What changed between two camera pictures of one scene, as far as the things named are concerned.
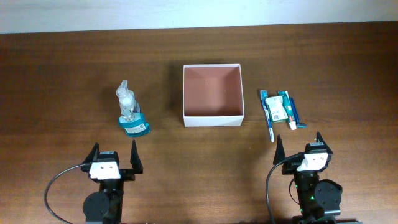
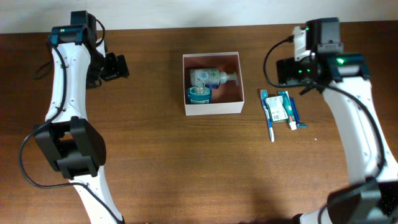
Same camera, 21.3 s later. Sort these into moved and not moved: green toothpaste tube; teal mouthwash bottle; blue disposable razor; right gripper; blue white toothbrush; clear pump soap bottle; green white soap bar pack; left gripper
Moved: clear pump soap bottle; left gripper; right gripper; teal mouthwash bottle
Not moved: blue white toothbrush; green toothpaste tube; green white soap bar pack; blue disposable razor
